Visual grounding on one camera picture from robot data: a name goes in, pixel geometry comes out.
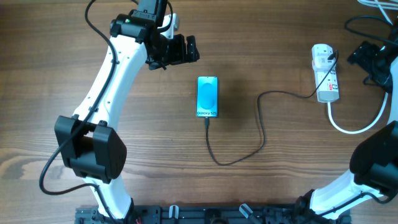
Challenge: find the turquoise Galaxy smartphone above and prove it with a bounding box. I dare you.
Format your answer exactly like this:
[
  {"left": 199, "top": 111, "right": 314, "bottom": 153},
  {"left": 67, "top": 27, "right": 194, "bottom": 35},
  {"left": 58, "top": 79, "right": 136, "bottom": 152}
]
[{"left": 196, "top": 77, "right": 218, "bottom": 118}]

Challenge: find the black USB charging cable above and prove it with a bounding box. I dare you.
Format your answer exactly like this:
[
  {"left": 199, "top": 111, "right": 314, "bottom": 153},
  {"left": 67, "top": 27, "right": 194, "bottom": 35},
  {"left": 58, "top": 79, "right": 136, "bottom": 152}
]
[{"left": 204, "top": 49, "right": 340, "bottom": 167}]

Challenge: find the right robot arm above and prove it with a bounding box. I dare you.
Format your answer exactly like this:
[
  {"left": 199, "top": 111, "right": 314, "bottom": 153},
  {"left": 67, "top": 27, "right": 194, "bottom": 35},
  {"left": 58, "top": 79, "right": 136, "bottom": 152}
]
[{"left": 291, "top": 41, "right": 397, "bottom": 223}]

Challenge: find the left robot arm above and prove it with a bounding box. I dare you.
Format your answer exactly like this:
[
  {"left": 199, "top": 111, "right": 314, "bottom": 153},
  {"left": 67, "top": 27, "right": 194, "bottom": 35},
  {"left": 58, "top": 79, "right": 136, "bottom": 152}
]
[{"left": 55, "top": 0, "right": 200, "bottom": 223}]

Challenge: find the white USB charger plug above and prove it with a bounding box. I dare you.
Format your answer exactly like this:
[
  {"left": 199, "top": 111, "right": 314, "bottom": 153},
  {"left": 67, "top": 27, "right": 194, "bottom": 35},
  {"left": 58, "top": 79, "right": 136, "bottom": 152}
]
[{"left": 312, "top": 54, "right": 336, "bottom": 72}]

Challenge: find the white power strip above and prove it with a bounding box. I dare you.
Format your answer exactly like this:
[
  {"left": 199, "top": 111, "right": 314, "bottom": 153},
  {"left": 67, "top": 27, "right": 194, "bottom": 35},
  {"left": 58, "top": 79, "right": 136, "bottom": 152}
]
[{"left": 312, "top": 44, "right": 340, "bottom": 103}]

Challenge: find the white power strip cord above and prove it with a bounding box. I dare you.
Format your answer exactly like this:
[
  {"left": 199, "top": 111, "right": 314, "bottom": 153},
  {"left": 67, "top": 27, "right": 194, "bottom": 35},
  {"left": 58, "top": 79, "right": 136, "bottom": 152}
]
[{"left": 326, "top": 0, "right": 398, "bottom": 135}]

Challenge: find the white cables top corner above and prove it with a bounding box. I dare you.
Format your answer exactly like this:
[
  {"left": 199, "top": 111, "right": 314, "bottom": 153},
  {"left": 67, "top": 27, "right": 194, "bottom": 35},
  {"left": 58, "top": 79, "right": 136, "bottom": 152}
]
[{"left": 356, "top": 0, "right": 398, "bottom": 12}]

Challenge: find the left black camera cable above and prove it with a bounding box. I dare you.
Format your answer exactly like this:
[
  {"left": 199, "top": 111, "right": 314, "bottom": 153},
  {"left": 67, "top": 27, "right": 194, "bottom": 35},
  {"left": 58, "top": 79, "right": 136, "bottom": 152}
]
[{"left": 39, "top": 0, "right": 174, "bottom": 223}]

